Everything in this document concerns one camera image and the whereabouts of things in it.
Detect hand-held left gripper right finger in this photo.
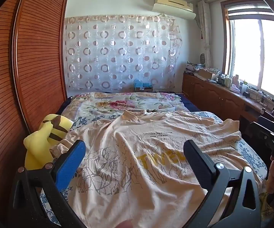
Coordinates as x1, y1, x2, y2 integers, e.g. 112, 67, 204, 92
183, 140, 262, 228

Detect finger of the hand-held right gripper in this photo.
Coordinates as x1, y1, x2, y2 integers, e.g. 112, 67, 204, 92
246, 121, 274, 147

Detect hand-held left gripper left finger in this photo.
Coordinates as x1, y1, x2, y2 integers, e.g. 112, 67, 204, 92
9, 140, 87, 228

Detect beige printed t-shirt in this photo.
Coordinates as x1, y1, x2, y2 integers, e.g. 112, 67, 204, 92
50, 109, 263, 228

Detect blue floral bedspread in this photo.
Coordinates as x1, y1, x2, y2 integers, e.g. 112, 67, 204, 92
40, 110, 269, 228

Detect yellow plush toy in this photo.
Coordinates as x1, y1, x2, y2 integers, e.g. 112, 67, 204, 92
24, 114, 74, 171

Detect pink tissue pack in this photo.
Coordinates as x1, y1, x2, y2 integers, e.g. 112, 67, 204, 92
230, 75, 241, 92

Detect long wooden cabinet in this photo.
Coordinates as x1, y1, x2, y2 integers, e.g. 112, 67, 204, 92
182, 72, 274, 133

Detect window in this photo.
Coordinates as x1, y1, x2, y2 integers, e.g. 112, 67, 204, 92
220, 0, 274, 105

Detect colourful floral quilt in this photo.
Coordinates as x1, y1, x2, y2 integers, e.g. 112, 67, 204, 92
61, 91, 187, 124

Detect cardboard box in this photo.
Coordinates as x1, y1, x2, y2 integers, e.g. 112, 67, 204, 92
197, 69, 215, 80

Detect blue tissue box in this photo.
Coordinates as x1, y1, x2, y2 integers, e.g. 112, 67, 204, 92
133, 79, 153, 91

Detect patterned window curtain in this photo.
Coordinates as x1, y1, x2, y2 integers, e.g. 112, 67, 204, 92
197, 0, 211, 69

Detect circle-patterned sheer curtain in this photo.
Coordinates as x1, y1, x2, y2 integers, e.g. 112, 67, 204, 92
64, 15, 183, 92

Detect white air conditioner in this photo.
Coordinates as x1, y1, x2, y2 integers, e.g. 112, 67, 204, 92
152, 0, 196, 19

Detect black cable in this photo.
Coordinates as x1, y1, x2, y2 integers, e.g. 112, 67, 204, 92
253, 91, 272, 105

